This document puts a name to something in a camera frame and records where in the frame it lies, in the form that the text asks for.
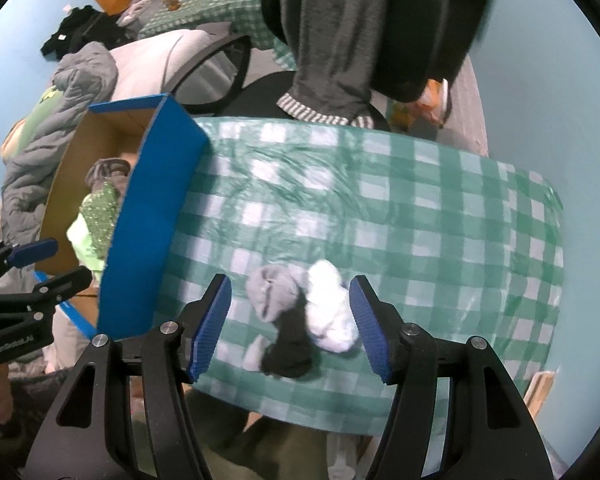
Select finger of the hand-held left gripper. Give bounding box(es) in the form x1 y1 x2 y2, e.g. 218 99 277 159
0 266 93 321
0 238 59 293

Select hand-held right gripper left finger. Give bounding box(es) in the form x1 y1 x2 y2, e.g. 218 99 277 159
24 273 233 480

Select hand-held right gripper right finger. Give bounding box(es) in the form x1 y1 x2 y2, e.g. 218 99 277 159
349 275 553 480

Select white fluffy sock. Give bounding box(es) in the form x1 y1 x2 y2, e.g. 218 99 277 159
305 260 362 353

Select neon green sock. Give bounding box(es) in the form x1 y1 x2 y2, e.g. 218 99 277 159
66 212 113 281

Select grey sock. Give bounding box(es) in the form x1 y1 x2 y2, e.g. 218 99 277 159
245 266 308 323

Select green beaded sock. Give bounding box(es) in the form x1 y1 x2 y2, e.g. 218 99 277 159
80 180 123 256

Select black sock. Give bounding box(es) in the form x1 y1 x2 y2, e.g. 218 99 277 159
260 305 321 380

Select grey-brown fleece sock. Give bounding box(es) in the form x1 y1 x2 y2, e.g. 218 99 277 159
84 157 133 196

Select blue cardboard box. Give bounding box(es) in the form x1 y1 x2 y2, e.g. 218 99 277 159
39 94 212 341

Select grey quilted blanket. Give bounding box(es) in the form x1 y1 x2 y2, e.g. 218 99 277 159
0 41 118 241

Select green plush toy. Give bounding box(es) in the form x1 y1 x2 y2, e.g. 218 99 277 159
0 87 63 161

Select green checked tablecloth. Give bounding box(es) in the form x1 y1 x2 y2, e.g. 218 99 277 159
139 0 301 68
152 116 566 435

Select cardboard piece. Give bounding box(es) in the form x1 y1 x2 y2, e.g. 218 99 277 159
522 370 556 411

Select black bag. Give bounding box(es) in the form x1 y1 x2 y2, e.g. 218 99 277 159
41 5 136 58

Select orange plastic bag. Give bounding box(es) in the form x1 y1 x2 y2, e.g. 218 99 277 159
390 80 451 131

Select pale striped bedding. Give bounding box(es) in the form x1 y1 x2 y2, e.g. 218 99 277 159
440 55 491 158

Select grey clothes pile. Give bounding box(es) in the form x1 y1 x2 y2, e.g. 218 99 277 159
117 0 163 28

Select black office chair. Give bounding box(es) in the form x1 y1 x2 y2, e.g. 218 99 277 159
172 0 453 133

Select dark grey striped-cuff pants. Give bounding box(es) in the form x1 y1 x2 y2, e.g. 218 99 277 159
272 0 396 128

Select dark hanging coat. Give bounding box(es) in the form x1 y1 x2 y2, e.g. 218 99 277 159
447 0 501 81

